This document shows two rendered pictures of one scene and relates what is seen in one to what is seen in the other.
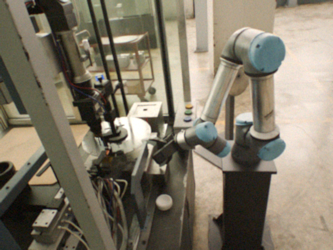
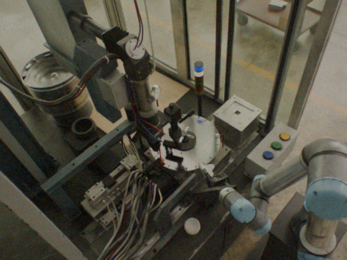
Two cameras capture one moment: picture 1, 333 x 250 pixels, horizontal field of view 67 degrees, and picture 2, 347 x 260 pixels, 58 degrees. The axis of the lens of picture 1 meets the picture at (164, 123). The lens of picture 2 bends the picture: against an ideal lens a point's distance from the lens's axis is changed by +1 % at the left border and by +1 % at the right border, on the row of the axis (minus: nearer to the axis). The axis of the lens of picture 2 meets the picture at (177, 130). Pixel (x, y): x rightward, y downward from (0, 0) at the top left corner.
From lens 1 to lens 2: 65 cm
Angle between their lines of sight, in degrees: 33
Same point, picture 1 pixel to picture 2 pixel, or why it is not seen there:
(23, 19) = (26, 210)
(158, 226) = (174, 244)
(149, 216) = (173, 231)
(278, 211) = not seen: outside the picture
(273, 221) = not seen: outside the picture
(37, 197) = (104, 160)
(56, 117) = (50, 239)
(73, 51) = (141, 93)
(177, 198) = (205, 229)
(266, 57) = (320, 207)
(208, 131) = (241, 215)
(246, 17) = not seen: outside the picture
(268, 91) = (322, 223)
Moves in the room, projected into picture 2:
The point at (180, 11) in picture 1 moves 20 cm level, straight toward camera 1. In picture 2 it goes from (320, 34) to (296, 64)
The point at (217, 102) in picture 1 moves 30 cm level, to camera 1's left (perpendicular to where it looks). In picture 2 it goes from (278, 184) to (203, 151)
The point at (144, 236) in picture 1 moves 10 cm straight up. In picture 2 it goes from (158, 246) to (155, 238)
